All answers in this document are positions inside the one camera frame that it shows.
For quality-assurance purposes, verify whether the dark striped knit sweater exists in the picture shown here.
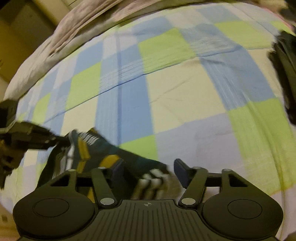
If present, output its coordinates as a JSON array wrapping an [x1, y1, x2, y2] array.
[[37, 128, 182, 200]]

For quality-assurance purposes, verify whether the checkered blue green bedsheet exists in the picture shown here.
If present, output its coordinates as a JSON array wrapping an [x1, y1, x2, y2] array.
[[4, 1, 295, 240]]

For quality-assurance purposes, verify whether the grey pink folded blanket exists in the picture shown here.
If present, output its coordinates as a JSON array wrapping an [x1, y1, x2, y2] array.
[[4, 1, 281, 103]]

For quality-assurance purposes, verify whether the black storage bag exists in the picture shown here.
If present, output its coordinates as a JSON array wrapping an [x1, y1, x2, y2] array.
[[268, 31, 295, 125]]

